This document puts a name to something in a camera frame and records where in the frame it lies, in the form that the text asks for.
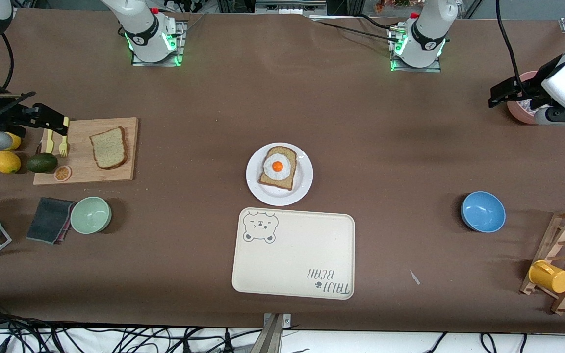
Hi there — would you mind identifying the brown bread slice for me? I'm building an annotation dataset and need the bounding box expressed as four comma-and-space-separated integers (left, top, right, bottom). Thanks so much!
258, 146, 298, 191
89, 126, 128, 170

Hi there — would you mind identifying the fried egg toy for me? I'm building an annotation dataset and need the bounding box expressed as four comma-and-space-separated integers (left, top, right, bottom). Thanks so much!
263, 153, 292, 183

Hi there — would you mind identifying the white round plate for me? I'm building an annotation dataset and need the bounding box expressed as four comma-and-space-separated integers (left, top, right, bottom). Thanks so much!
246, 143, 314, 206

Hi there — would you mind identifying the pink bowl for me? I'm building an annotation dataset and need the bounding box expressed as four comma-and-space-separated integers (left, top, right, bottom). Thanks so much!
507, 71, 548, 125

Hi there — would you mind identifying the yellow plastic fork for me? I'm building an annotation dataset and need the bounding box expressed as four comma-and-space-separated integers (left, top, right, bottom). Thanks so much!
58, 117, 70, 158

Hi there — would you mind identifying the green avocado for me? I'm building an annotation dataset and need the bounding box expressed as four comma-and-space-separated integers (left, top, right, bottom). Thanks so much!
26, 152, 59, 174

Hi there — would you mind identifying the wooden cutting board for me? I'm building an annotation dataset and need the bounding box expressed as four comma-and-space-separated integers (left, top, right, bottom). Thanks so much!
33, 117, 139, 186

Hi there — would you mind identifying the dark grey sponge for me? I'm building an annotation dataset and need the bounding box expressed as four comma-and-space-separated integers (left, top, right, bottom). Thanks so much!
26, 197, 76, 244

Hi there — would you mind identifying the green bowl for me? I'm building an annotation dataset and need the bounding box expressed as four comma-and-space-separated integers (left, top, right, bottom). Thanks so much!
70, 197, 112, 234

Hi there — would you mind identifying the blue bowl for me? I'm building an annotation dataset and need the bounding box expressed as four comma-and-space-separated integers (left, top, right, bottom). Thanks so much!
461, 191, 506, 233

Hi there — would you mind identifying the yellow mug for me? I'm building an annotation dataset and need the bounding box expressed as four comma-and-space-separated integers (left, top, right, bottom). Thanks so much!
528, 260, 565, 294

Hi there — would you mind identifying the cream bear print tray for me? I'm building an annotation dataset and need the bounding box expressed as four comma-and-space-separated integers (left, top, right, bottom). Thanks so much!
231, 207, 356, 300

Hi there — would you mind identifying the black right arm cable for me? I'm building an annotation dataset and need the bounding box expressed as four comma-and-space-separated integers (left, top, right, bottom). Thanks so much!
0, 32, 16, 90

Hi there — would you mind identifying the aluminium arm base plate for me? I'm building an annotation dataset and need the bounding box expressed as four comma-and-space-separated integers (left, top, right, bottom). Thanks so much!
389, 25, 442, 73
131, 21, 187, 67

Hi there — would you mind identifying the black table cable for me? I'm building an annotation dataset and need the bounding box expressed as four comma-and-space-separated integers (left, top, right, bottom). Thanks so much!
311, 16, 397, 40

